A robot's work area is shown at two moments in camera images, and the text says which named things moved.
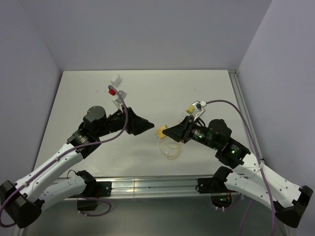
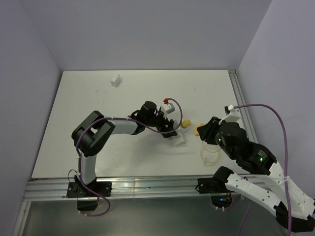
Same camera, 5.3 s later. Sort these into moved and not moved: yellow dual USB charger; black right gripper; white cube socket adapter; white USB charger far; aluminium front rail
Moved: yellow dual USB charger; white cube socket adapter; black right gripper
Not moved: aluminium front rail; white USB charger far
